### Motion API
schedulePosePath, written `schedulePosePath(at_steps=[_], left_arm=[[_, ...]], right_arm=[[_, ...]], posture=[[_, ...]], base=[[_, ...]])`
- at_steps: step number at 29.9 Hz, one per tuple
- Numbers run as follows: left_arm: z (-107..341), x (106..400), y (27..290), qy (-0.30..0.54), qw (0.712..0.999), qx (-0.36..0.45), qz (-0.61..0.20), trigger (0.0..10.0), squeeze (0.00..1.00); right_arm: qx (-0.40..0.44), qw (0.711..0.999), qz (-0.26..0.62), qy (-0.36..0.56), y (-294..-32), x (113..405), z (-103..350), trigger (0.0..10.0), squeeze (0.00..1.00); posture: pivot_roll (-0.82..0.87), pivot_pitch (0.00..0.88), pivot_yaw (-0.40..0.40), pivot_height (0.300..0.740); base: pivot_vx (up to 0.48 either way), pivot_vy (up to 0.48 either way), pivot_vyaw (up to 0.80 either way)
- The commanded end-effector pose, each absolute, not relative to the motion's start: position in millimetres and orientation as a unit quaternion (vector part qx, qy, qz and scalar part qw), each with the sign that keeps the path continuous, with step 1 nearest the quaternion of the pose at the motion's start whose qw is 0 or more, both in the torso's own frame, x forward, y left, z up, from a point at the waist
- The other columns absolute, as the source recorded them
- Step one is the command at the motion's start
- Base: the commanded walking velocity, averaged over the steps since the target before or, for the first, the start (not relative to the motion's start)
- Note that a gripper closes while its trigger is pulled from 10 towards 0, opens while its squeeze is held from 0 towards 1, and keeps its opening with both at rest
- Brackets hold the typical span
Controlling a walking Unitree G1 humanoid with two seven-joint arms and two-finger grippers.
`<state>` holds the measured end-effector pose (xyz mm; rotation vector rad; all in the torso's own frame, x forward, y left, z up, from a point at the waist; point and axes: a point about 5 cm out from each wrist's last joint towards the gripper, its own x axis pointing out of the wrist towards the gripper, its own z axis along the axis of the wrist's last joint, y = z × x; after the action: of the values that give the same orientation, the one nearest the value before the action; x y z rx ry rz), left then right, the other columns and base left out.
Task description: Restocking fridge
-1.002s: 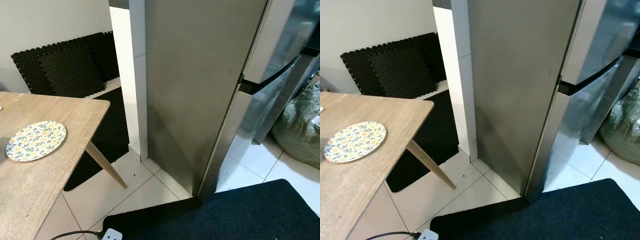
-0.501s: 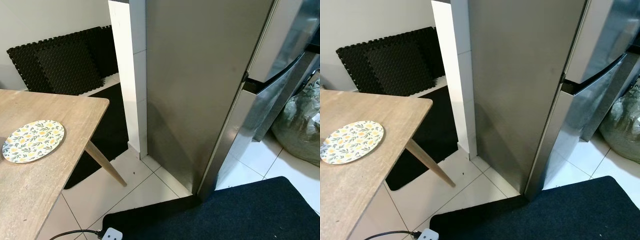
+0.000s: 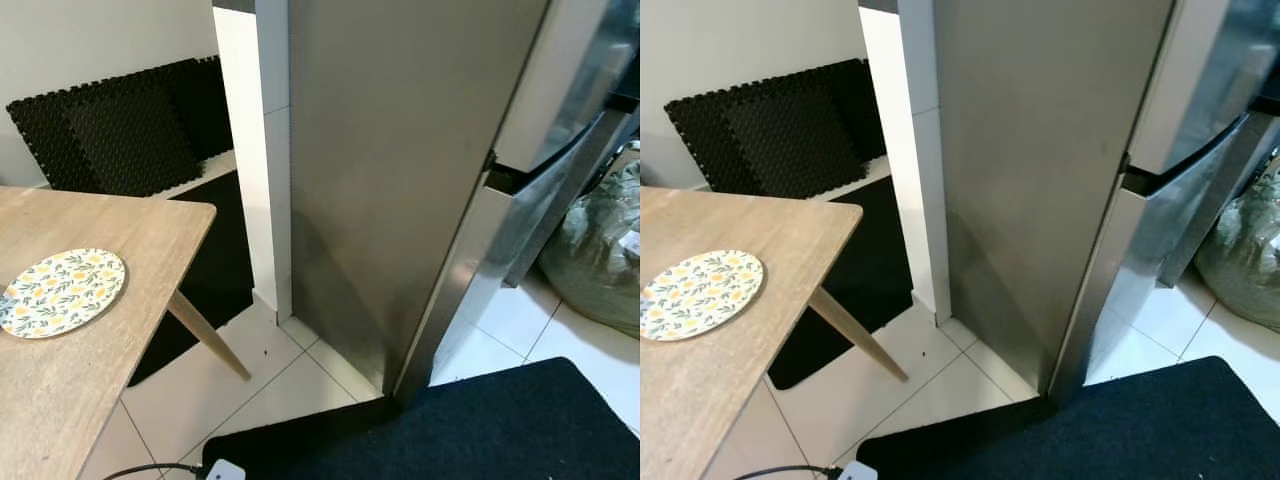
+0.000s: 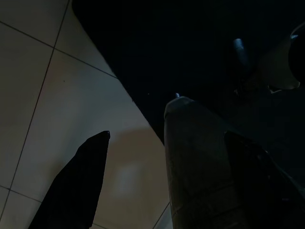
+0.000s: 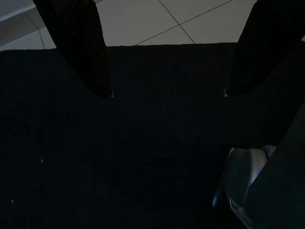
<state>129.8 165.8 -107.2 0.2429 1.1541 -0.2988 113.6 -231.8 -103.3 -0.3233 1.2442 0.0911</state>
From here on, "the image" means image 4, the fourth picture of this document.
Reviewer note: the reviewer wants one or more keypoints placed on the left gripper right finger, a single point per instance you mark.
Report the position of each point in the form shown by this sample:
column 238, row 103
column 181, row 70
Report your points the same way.
column 262, row 190

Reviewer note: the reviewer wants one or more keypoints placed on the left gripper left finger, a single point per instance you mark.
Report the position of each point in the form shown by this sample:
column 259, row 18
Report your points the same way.
column 74, row 190

